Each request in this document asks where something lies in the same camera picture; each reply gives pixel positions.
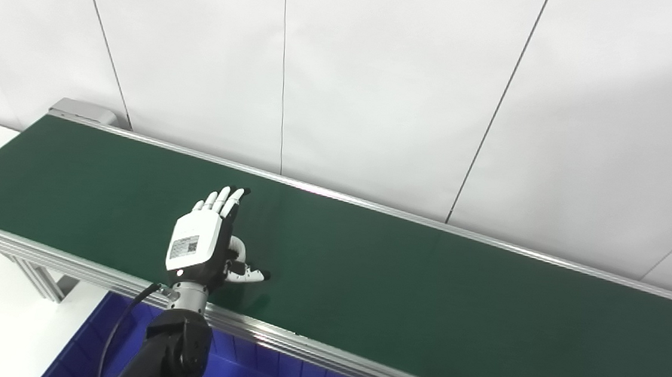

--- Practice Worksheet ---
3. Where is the green conveyor belt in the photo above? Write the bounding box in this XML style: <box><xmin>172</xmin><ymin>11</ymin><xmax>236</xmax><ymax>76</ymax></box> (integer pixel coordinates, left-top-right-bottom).
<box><xmin>0</xmin><ymin>111</ymin><xmax>672</xmax><ymax>377</ymax></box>
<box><xmin>0</xmin><ymin>103</ymin><xmax>672</xmax><ymax>377</ymax></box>

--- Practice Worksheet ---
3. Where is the blue bin with white parts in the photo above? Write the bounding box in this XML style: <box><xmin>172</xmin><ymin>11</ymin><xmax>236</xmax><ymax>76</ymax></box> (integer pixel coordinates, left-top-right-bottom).
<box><xmin>39</xmin><ymin>286</ymin><xmax>376</xmax><ymax>377</ymax></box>

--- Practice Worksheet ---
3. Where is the white ring part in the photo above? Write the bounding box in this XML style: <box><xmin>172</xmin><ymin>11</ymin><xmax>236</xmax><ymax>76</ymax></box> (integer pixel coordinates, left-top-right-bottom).
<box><xmin>226</xmin><ymin>235</ymin><xmax>249</xmax><ymax>267</ymax></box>

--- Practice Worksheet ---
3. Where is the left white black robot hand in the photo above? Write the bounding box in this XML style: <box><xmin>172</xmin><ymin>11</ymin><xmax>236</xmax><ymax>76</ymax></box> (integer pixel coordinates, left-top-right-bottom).
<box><xmin>163</xmin><ymin>182</ymin><xmax>277</xmax><ymax>296</ymax></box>

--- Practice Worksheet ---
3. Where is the aluminium conveyor leg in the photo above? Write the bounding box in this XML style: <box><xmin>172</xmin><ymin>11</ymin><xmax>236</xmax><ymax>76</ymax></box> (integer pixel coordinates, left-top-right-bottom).
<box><xmin>0</xmin><ymin>249</ymin><xmax>83</xmax><ymax>305</ymax></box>

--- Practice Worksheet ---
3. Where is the grey conveyor end housing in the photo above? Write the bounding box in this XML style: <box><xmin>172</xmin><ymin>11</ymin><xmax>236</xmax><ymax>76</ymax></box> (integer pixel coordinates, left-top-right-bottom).
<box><xmin>47</xmin><ymin>97</ymin><xmax>120</xmax><ymax>129</ymax></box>

